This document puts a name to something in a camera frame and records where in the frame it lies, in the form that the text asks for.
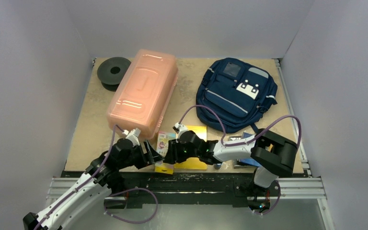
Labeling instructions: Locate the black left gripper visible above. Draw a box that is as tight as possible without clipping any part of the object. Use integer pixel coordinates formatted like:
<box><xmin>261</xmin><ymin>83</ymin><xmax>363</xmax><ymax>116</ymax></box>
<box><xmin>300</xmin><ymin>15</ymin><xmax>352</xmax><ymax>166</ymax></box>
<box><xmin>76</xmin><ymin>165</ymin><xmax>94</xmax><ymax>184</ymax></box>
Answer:
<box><xmin>118</xmin><ymin>139</ymin><xmax>164</xmax><ymax>169</ymax></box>

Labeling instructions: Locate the colourful crayon box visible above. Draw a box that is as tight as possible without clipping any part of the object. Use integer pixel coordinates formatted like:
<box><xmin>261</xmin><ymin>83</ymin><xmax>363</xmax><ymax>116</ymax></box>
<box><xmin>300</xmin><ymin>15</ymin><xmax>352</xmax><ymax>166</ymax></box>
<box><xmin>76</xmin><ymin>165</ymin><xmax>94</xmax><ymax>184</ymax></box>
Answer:
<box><xmin>155</xmin><ymin>131</ymin><xmax>176</xmax><ymax>175</ymax></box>

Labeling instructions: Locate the navy blue student backpack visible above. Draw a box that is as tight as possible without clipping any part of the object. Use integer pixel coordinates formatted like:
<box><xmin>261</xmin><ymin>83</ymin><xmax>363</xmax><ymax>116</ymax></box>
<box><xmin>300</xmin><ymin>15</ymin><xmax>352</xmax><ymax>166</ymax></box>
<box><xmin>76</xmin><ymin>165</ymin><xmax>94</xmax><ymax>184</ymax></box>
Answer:
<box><xmin>195</xmin><ymin>57</ymin><xmax>277</xmax><ymax>133</ymax></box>

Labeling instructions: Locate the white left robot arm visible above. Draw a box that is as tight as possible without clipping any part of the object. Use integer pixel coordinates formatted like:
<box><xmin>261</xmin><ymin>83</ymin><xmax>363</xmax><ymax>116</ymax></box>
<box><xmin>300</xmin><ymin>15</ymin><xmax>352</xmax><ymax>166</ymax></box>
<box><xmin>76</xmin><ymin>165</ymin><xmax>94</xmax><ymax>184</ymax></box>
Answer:
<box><xmin>23</xmin><ymin>138</ymin><xmax>163</xmax><ymax>230</ymax></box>

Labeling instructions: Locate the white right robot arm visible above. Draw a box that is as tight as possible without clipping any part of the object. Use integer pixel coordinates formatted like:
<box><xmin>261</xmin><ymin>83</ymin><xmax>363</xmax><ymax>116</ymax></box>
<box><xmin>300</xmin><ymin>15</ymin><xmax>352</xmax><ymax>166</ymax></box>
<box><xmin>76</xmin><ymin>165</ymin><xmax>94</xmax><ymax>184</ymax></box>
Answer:
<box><xmin>163</xmin><ymin>129</ymin><xmax>300</xmax><ymax>195</ymax></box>

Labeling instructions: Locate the yellow book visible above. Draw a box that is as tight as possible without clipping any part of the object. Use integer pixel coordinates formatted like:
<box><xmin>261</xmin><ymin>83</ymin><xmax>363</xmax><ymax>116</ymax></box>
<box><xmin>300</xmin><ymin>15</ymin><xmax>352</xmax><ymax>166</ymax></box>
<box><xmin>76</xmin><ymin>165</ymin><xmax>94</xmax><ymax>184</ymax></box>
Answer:
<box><xmin>174</xmin><ymin>126</ymin><xmax>207</xmax><ymax>170</ymax></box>

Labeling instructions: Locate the small blue glue stick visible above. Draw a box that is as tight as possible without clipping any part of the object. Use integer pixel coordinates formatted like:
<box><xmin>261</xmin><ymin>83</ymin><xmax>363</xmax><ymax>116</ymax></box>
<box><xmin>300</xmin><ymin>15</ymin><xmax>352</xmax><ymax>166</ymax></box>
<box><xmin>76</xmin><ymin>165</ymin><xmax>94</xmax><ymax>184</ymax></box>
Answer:
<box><xmin>213</xmin><ymin>163</ymin><xmax>222</xmax><ymax>170</ymax></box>

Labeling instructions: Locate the pink translucent storage box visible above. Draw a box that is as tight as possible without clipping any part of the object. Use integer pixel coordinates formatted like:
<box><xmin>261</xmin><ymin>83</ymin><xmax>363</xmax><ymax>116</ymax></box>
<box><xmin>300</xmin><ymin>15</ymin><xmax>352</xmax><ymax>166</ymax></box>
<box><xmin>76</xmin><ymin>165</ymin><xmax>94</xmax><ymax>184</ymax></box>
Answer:
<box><xmin>106</xmin><ymin>49</ymin><xmax>178</xmax><ymax>139</ymax></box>

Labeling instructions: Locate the blue Animal Farm book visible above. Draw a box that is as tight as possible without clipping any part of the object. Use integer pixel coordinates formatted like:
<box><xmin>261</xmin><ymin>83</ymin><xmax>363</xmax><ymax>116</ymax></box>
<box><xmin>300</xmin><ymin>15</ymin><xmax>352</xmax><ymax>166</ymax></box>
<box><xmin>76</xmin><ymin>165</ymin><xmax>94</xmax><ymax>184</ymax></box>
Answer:
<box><xmin>234</xmin><ymin>132</ymin><xmax>261</xmax><ymax>168</ymax></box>

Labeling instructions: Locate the black filament spool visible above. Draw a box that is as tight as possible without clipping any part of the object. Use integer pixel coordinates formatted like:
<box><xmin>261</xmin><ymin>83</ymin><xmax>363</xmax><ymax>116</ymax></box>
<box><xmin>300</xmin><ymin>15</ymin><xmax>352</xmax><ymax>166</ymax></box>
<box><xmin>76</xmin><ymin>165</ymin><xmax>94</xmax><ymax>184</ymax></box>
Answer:
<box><xmin>97</xmin><ymin>57</ymin><xmax>131</xmax><ymax>92</ymax></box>

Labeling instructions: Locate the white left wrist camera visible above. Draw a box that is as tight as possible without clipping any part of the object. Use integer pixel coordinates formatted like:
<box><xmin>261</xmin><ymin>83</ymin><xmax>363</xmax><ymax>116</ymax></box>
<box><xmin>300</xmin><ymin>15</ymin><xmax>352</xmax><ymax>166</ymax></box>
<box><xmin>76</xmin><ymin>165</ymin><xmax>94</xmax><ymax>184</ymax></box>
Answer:
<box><xmin>122</xmin><ymin>128</ymin><xmax>141</xmax><ymax>146</ymax></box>

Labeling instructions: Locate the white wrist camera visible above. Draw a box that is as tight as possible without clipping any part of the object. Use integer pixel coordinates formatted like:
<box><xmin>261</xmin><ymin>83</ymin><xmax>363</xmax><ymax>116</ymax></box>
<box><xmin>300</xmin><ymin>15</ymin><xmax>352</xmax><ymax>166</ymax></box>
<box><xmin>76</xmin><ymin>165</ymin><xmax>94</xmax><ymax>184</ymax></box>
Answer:
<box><xmin>172</xmin><ymin>123</ymin><xmax>188</xmax><ymax>138</ymax></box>
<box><xmin>122</xmin><ymin>128</ymin><xmax>141</xmax><ymax>146</ymax></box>

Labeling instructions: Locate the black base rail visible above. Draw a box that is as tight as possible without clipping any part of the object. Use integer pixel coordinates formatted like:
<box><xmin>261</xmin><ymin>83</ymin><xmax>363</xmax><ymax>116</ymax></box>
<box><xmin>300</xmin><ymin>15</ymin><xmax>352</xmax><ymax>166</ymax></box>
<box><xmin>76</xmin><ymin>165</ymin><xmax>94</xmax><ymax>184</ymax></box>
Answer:
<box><xmin>103</xmin><ymin>172</ymin><xmax>281</xmax><ymax>209</ymax></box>

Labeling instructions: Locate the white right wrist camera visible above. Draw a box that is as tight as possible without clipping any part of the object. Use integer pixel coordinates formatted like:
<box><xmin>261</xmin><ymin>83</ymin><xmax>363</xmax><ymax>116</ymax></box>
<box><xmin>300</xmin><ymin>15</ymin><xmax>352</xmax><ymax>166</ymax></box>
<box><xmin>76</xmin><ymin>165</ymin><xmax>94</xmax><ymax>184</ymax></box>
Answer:
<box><xmin>172</xmin><ymin>123</ymin><xmax>188</xmax><ymax>138</ymax></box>

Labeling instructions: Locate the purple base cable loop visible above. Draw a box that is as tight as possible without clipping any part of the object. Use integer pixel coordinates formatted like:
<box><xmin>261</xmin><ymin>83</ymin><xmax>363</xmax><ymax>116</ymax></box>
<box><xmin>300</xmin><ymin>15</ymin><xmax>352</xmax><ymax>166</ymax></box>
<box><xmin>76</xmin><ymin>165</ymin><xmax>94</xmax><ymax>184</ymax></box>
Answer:
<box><xmin>103</xmin><ymin>187</ymin><xmax>159</xmax><ymax>224</ymax></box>

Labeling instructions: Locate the aluminium frame rail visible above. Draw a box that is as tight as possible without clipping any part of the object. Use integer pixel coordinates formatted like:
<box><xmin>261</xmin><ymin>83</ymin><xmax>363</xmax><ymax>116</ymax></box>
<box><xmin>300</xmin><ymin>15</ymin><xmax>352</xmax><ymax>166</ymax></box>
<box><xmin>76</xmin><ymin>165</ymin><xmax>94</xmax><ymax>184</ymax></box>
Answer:
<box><xmin>278</xmin><ymin>178</ymin><xmax>326</xmax><ymax>199</ymax></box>

